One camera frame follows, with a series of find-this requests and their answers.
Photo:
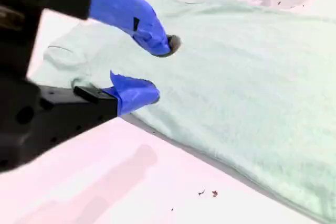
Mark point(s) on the pale green T-shirt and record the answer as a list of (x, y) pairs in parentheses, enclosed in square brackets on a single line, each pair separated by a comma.
[(236, 77)]

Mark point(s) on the small dark debris speck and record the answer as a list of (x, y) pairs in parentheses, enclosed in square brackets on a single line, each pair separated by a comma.
[(201, 192), (215, 193)]

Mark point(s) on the camera gripper finger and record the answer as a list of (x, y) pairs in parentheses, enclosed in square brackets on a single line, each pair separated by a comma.
[(123, 6), (131, 95)]

